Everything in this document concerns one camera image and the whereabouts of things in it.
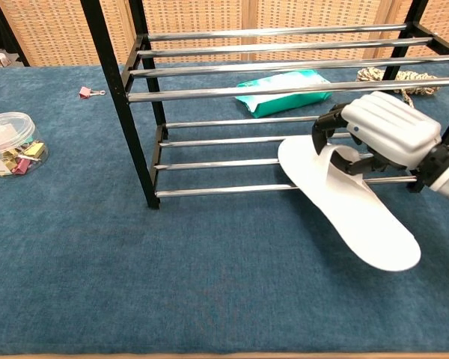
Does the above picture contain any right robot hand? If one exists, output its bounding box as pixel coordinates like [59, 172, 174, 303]
[311, 90, 443, 177]

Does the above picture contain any white slipper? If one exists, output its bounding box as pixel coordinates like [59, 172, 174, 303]
[277, 135, 422, 272]

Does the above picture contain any black chrome shoe rack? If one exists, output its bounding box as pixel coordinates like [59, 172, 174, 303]
[80, 0, 449, 209]

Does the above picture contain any green wet wipes pack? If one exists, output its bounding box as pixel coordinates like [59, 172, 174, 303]
[234, 69, 333, 120]

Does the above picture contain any blue table cloth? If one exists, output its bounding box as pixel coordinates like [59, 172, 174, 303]
[0, 61, 449, 356]

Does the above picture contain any pink binder clip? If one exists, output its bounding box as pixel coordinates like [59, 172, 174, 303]
[10, 158, 30, 175]
[79, 86, 106, 100]

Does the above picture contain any woven folding screen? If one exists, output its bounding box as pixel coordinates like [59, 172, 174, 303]
[0, 0, 449, 67]

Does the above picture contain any gold binder clip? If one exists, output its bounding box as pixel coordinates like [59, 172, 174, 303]
[22, 141, 47, 160]

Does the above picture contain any clear plastic clip jar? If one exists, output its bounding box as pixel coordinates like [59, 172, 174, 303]
[0, 111, 49, 179]

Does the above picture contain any patterned braided rope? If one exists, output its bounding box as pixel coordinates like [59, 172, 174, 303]
[355, 66, 442, 108]

